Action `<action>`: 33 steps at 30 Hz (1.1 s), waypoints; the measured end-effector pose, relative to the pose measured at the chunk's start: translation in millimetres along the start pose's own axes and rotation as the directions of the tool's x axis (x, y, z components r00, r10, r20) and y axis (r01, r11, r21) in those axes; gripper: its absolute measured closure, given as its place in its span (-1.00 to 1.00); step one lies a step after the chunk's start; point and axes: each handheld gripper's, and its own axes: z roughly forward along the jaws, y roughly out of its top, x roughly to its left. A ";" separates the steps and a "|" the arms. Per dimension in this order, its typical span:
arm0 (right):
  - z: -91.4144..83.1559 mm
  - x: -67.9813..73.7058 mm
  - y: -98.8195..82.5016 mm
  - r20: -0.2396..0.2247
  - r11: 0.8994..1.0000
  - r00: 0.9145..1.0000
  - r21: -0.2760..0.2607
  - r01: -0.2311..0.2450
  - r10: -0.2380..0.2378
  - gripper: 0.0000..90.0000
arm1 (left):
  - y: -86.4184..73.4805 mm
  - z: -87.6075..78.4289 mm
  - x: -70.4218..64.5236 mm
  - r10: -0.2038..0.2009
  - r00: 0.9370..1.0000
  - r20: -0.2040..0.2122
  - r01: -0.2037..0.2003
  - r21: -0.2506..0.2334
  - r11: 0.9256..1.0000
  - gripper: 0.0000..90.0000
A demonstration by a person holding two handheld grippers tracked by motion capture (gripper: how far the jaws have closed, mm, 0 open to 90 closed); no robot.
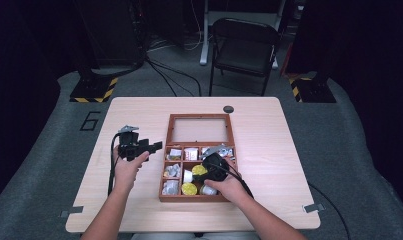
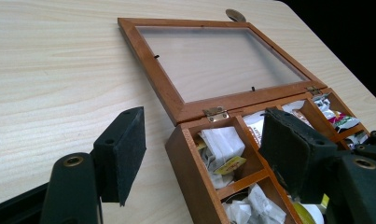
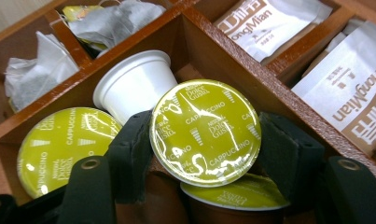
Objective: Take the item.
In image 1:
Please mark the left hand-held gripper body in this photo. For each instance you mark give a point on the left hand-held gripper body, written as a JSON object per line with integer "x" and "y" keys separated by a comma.
{"x": 130, "y": 145}

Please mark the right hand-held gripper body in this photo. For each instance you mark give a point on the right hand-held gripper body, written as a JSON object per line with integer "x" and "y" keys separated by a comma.
{"x": 215, "y": 166}

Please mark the wooden box with glass lid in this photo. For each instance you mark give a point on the wooden box with glass lid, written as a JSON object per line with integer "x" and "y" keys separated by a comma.
{"x": 199, "y": 199}

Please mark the person's right hand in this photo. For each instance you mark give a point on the person's right hand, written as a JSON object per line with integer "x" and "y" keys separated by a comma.
{"x": 230, "y": 190}

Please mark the person's left hand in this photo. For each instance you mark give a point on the person's left hand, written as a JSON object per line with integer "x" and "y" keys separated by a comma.
{"x": 125, "y": 176}

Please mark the small white cup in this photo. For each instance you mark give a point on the small white cup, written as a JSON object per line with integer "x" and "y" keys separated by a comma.
{"x": 208, "y": 190}
{"x": 188, "y": 176}

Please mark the silver foil packet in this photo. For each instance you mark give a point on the silver foil packet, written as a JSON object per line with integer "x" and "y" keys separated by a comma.
{"x": 170, "y": 187}
{"x": 172, "y": 170}
{"x": 227, "y": 152}

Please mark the white and yellow packet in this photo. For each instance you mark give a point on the white and yellow packet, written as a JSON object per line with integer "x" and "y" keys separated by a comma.
{"x": 174, "y": 154}

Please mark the black table grommet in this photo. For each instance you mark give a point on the black table grommet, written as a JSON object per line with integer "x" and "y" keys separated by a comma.
{"x": 228, "y": 109}

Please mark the black stand with striped base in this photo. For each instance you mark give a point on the black stand with striped base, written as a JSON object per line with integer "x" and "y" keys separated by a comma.
{"x": 314, "y": 90}
{"x": 94, "y": 86}

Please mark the grey tape strip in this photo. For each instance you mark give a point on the grey tape strip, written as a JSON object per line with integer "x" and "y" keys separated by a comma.
{"x": 72, "y": 211}
{"x": 314, "y": 208}

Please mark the black folding chair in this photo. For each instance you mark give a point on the black folding chair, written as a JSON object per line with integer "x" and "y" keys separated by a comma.
{"x": 244, "y": 53}

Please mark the red object by curtain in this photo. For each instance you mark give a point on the red object by curtain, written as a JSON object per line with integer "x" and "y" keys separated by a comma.
{"x": 286, "y": 63}

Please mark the white metal desk frame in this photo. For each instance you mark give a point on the white metal desk frame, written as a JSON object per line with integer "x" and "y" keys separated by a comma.
{"x": 205, "y": 40}

